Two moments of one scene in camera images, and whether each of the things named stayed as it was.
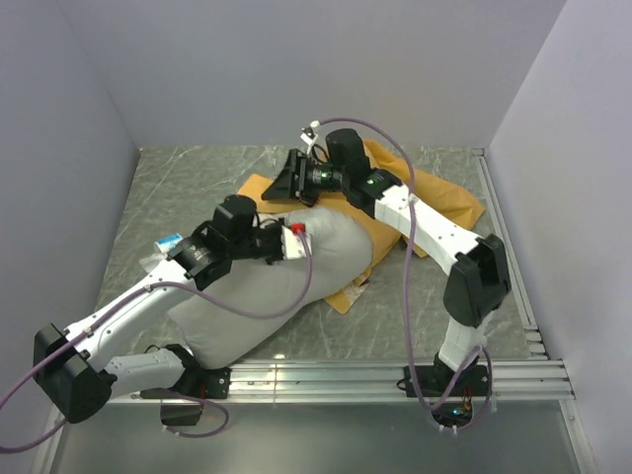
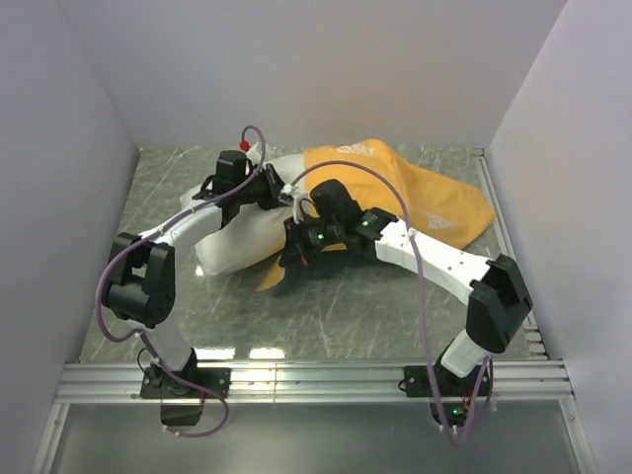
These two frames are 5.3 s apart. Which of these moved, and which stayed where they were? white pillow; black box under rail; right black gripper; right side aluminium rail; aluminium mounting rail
Moved: right black gripper; white pillow
Stayed: aluminium mounting rail; right side aluminium rail; black box under rail
